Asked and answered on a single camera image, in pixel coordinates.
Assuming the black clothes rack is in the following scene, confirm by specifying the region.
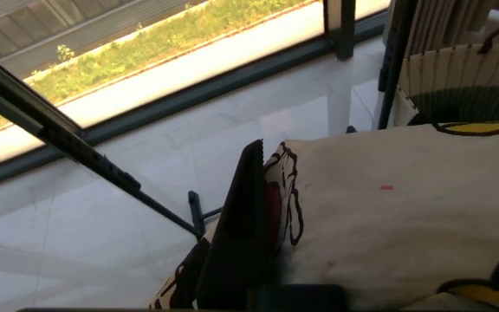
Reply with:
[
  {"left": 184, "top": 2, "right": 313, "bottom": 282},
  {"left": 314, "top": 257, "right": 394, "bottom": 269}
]
[{"left": 36, "top": 0, "right": 412, "bottom": 240}]

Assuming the white laundry basket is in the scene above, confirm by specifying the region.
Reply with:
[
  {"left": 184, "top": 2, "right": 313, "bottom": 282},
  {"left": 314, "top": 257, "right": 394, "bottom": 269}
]
[{"left": 388, "top": 15, "right": 499, "bottom": 130}]

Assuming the cream printed garment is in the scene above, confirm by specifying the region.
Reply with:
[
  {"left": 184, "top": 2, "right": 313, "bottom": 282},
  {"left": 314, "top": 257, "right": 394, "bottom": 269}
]
[{"left": 148, "top": 122, "right": 499, "bottom": 311}]

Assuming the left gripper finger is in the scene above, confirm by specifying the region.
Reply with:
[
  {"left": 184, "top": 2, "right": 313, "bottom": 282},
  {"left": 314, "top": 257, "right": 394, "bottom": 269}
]
[{"left": 195, "top": 138, "right": 279, "bottom": 311}]

